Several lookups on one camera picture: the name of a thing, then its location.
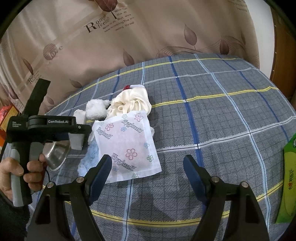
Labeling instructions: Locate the brown wooden door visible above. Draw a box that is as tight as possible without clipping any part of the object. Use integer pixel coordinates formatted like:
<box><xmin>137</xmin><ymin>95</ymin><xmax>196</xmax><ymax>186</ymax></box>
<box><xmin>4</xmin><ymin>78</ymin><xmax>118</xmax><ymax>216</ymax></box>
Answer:
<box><xmin>270</xmin><ymin>9</ymin><xmax>295</xmax><ymax>101</ymax></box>

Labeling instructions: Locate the person's left hand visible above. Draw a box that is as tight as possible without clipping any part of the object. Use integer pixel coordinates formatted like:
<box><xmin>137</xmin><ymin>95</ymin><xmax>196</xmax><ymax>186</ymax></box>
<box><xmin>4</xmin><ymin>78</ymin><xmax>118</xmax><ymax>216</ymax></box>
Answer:
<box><xmin>1</xmin><ymin>154</ymin><xmax>47</xmax><ymax>201</ymax></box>

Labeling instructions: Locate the green tissue pack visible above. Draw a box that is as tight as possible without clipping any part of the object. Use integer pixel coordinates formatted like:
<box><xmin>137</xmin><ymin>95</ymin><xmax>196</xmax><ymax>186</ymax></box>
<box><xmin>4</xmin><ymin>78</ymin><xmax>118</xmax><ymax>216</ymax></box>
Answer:
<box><xmin>275</xmin><ymin>135</ymin><xmax>296</xmax><ymax>223</ymax></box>

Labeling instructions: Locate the light blue towel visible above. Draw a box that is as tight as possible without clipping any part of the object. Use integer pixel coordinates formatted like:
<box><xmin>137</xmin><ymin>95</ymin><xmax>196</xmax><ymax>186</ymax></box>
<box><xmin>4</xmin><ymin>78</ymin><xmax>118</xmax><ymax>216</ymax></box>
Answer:
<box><xmin>77</xmin><ymin>139</ymin><xmax>99</xmax><ymax>176</ymax></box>

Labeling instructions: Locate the red white satin pouch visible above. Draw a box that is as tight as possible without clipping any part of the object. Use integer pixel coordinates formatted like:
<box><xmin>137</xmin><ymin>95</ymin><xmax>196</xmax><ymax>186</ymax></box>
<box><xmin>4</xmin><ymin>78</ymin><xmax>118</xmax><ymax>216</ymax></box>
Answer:
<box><xmin>123</xmin><ymin>84</ymin><xmax>145</xmax><ymax>91</ymax></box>

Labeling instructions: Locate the white floral Hygiene wipe pack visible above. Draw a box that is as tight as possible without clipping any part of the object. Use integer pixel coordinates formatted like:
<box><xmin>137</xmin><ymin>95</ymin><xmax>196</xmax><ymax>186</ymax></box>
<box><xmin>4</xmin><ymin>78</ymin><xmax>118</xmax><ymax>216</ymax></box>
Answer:
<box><xmin>92</xmin><ymin>110</ymin><xmax>162</xmax><ymax>183</ymax></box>

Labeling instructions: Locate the cream satin cloth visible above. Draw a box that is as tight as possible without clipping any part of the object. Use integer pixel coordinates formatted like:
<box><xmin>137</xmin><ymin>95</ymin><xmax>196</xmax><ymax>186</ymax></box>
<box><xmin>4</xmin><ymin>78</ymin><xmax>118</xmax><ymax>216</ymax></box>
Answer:
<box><xmin>106</xmin><ymin>85</ymin><xmax>152</xmax><ymax>119</ymax></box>

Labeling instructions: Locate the plaid grey bedsheet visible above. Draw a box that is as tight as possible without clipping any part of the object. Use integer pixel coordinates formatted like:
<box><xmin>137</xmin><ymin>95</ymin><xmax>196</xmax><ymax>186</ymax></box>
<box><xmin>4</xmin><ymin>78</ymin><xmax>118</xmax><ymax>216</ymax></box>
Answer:
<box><xmin>48</xmin><ymin>54</ymin><xmax>295</xmax><ymax>240</ymax></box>

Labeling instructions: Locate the folded white sock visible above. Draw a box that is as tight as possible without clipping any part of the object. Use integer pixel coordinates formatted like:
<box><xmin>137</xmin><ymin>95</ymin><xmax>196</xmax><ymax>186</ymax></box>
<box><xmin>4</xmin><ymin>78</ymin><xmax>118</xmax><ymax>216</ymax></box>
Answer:
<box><xmin>73</xmin><ymin>109</ymin><xmax>87</xmax><ymax>125</ymax></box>

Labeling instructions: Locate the white fluffy sock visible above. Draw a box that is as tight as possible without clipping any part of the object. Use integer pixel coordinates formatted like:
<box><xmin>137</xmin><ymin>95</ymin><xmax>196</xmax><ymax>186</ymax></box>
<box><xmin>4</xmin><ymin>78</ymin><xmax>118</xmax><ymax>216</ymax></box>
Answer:
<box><xmin>86</xmin><ymin>99</ymin><xmax>110</xmax><ymax>121</ymax></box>

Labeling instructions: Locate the beige leaf-print curtain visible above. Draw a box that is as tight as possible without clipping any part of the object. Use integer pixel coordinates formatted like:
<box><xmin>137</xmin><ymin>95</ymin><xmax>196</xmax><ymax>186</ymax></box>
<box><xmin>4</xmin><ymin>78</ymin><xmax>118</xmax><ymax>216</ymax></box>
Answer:
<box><xmin>1</xmin><ymin>1</ymin><xmax>260</xmax><ymax>111</ymax></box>

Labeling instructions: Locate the stainless steel bowl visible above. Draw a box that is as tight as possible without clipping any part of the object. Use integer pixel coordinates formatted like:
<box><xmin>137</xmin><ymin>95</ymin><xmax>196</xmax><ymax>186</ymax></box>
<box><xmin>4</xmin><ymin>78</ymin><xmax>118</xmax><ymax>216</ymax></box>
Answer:
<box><xmin>43</xmin><ymin>141</ymin><xmax>71</xmax><ymax>171</ymax></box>

